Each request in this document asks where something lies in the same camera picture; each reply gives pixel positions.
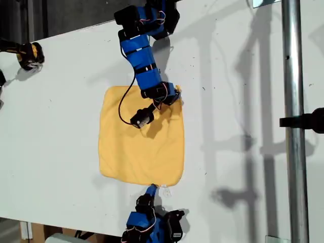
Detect yellow towel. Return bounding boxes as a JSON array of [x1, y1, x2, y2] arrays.
[[98, 85, 185, 198]]

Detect black camera cable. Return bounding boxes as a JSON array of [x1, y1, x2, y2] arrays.
[[118, 73, 139, 125]]

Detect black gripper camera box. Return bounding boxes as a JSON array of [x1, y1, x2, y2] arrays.
[[165, 209, 186, 242], [130, 107, 155, 129]]

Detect black clamp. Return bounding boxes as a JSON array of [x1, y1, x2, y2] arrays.
[[279, 108, 324, 134]]

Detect steel post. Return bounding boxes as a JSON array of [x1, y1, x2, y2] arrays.
[[280, 0, 311, 243]]

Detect white box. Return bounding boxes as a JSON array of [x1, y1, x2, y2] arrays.
[[45, 232, 79, 243]]

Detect white table leg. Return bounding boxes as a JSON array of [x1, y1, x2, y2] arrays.
[[20, 221, 33, 240]]

